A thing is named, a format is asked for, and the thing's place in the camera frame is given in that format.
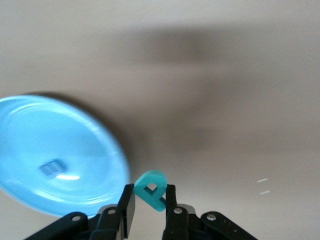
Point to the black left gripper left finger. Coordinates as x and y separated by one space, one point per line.
120 220

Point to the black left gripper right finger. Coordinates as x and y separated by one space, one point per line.
176 225

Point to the teal foam letter p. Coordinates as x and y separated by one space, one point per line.
145 193

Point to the blue foam letter m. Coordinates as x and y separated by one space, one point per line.
51 168

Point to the blue plate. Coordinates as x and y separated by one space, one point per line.
62 137

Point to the brown table cover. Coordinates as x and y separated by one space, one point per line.
200 75

